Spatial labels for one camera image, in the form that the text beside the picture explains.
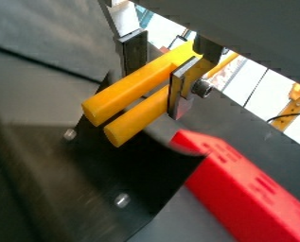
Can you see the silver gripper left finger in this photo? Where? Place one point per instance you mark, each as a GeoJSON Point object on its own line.
{"type": "Point", "coordinates": [134, 50]}

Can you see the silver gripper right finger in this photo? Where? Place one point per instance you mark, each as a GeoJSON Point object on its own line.
{"type": "Point", "coordinates": [186, 83]}

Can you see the yellow square-circle peg object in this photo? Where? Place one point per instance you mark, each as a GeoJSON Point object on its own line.
{"type": "Point", "coordinates": [126, 106]}

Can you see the black curved regrasp stand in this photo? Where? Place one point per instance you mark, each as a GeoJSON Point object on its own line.
{"type": "Point", "coordinates": [70, 187]}

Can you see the red fixture block with holes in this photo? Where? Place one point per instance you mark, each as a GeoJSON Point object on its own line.
{"type": "Point", "coordinates": [251, 204]}

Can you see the yellow frame outside enclosure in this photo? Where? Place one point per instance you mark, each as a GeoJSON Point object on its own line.
{"type": "Point", "coordinates": [288, 114]}

